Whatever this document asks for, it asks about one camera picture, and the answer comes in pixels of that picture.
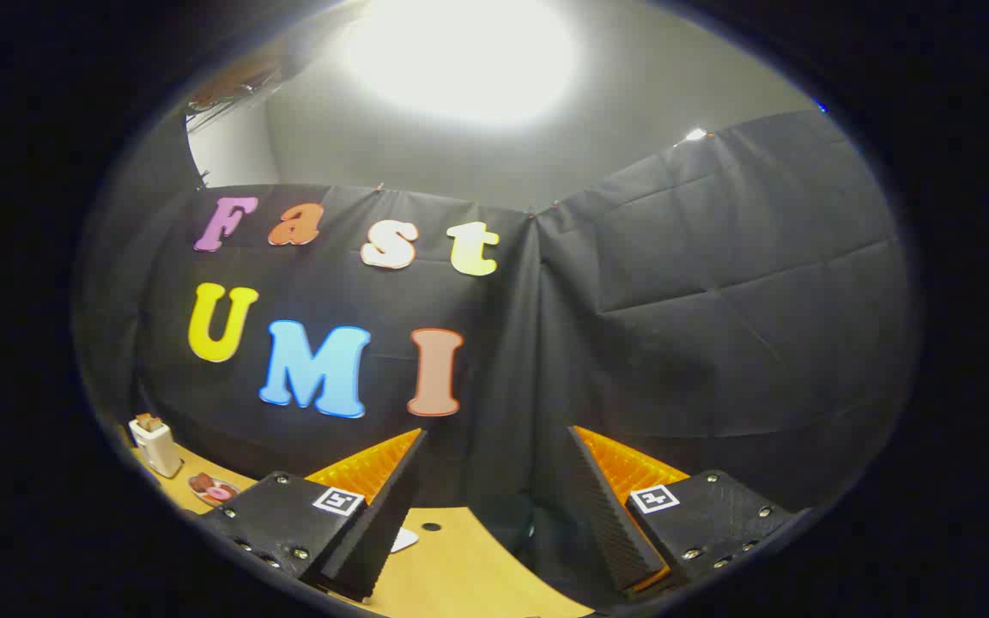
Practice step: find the pink ham slice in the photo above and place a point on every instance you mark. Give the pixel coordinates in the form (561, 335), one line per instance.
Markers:
(220, 493)

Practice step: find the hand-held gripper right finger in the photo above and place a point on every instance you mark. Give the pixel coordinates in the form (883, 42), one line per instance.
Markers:
(610, 524)

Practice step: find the brown toast slices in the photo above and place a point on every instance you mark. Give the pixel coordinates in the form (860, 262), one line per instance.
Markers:
(148, 421)

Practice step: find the white square coaster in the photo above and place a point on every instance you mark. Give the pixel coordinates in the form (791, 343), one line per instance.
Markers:
(404, 541)

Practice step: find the beige food bowl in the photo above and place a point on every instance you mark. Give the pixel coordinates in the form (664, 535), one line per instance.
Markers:
(201, 497)

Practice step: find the bright ceiling light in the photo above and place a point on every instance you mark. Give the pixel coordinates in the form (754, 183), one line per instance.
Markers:
(460, 60)

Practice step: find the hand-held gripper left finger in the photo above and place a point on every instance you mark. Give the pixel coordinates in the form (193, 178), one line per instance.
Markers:
(383, 524)

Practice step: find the brown meat piece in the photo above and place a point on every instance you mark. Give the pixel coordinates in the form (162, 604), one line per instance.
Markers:
(202, 482)

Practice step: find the white toaster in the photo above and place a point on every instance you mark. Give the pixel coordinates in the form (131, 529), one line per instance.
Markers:
(160, 448)

